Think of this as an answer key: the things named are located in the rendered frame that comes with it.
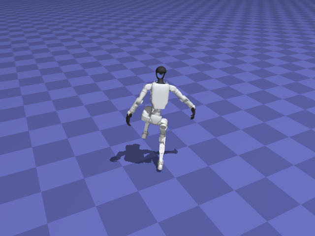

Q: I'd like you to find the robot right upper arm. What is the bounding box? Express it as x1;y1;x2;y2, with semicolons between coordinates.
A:
169;85;186;102

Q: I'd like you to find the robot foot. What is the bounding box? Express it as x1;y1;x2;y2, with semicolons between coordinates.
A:
157;160;163;170
141;132;149;139

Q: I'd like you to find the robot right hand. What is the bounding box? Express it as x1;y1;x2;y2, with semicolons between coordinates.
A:
191;108;195;119

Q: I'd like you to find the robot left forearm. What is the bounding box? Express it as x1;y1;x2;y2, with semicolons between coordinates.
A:
127;98;139;116

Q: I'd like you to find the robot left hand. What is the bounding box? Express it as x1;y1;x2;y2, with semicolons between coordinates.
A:
126;114;132;126

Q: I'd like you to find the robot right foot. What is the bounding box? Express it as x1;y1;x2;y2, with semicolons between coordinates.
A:
157;160;163;170

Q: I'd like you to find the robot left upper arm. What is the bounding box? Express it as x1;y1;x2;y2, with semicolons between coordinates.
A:
136;84;152;105

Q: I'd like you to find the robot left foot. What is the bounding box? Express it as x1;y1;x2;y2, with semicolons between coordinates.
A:
141;132;149;139

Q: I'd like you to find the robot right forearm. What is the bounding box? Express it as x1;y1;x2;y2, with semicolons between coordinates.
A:
184;96;195;109

